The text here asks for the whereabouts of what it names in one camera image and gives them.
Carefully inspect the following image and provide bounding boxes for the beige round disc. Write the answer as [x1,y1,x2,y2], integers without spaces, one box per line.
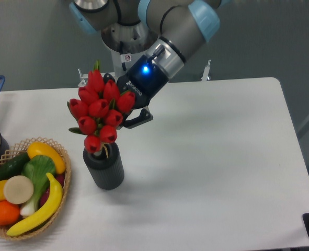
[3,175,34,204]

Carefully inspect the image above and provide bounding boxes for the woven wicker basket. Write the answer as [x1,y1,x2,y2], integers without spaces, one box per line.
[0,137,71,241]

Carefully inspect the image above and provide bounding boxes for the yellow banana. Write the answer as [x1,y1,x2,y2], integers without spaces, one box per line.
[6,173,63,237]

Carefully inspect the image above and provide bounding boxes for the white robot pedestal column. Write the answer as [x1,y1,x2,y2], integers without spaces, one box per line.
[111,50,145,78]

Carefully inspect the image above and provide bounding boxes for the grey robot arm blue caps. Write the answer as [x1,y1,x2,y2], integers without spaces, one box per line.
[70,1,224,129]

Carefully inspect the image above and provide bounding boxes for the red tulip bouquet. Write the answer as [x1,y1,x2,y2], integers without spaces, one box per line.
[67,60,135,154]

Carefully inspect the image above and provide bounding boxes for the orange fruit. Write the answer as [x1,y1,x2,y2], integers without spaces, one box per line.
[0,200,20,226]

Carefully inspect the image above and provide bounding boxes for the green bok choy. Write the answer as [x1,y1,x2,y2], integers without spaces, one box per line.
[20,155,56,218]

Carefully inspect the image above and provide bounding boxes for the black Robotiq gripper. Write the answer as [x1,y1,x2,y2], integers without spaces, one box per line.
[102,55,168,129]

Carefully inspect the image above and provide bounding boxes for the grey ribbed vase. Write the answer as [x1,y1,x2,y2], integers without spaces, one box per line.
[83,143,124,190]

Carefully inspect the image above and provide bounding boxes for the green cucumber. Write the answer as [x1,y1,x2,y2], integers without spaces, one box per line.
[0,152,30,181]

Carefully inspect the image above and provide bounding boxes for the dark red vegetable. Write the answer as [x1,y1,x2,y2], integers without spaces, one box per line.
[39,174,65,208]

